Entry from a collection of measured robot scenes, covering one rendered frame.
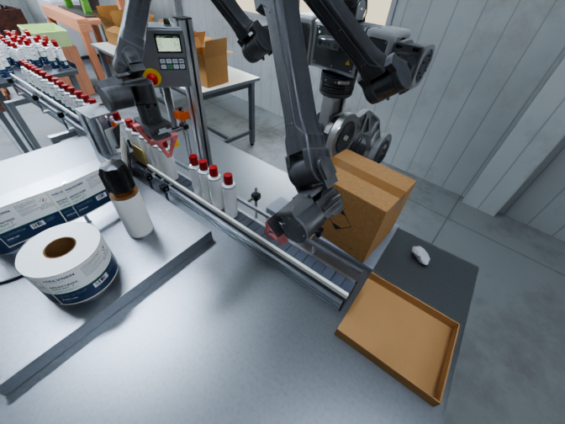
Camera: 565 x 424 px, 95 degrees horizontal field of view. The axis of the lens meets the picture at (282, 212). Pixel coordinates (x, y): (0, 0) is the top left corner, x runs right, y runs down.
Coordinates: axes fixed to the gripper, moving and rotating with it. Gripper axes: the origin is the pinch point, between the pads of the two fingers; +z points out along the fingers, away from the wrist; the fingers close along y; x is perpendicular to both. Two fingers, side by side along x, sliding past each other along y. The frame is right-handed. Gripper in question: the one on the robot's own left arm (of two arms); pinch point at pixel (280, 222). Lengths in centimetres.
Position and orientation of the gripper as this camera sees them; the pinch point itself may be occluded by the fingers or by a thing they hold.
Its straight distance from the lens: 66.3
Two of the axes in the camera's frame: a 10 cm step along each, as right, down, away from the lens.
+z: -5.2, 2.5, 8.2
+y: -6.5, 5.0, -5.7
